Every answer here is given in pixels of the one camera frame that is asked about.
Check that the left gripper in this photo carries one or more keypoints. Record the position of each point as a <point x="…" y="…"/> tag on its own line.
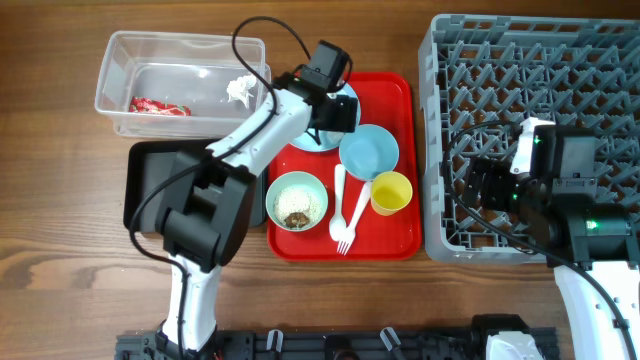
<point x="346" y="116"/>

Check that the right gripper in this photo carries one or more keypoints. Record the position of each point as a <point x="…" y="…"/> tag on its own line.
<point x="497" y="172"/>

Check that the light blue bowl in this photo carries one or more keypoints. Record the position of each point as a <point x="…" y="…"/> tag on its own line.
<point x="369" y="151"/>

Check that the green bowl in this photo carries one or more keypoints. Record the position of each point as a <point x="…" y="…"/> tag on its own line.
<point x="296" y="179"/>

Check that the yellow plastic cup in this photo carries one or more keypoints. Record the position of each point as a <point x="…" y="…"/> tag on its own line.
<point x="391" y="192"/>

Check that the white rice pile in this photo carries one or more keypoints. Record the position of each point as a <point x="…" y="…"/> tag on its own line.
<point x="297" y="199"/>

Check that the white tissue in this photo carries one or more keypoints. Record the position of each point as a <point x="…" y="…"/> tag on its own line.
<point x="239" y="89"/>

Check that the brown food chunk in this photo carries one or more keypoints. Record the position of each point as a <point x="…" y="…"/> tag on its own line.
<point x="297" y="220"/>

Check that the red snack wrapper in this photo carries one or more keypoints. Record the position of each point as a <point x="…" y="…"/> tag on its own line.
<point x="149" y="106"/>

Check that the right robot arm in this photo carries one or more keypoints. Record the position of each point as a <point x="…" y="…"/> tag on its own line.
<point x="592" y="248"/>

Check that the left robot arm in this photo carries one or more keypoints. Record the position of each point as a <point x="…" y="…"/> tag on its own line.
<point x="206" y="202"/>

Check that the grey dishwasher rack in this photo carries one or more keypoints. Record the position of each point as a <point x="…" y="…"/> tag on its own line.
<point x="480" y="73"/>

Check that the light blue plate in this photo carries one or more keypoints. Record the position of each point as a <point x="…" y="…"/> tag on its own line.
<point x="328" y="140"/>

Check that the red serving tray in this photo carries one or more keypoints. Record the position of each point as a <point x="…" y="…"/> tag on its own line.
<point x="385" y="100"/>

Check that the white plastic spoon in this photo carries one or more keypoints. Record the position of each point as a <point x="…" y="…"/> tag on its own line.
<point x="337" y="224"/>

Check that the white plastic fork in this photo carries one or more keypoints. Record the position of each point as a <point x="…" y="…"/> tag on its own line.
<point x="348" y="235"/>

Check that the clear plastic bin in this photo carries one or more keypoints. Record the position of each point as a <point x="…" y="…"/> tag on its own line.
<point x="191" y="70"/>

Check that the black plastic tray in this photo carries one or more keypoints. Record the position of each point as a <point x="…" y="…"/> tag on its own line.
<point x="150" y="163"/>

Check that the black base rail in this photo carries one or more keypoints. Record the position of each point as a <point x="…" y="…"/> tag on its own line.
<point x="429" y="344"/>

